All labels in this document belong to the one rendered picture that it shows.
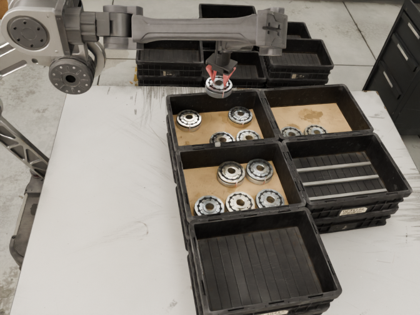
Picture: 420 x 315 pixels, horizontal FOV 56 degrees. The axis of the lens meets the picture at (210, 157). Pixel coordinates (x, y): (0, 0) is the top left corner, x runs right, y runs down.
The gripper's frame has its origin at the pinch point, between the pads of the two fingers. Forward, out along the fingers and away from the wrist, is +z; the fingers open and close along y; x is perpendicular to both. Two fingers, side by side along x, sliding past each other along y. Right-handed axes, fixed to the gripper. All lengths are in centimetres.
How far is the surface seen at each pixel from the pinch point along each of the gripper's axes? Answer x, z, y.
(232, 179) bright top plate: 25.2, 19.1, -21.2
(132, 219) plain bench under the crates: 50, 35, 6
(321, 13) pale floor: -282, 99, 20
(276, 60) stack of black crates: -107, 53, 8
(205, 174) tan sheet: 26.3, 21.9, -10.5
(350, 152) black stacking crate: -16, 22, -55
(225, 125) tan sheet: -0.8, 21.3, -5.1
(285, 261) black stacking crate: 43, 23, -50
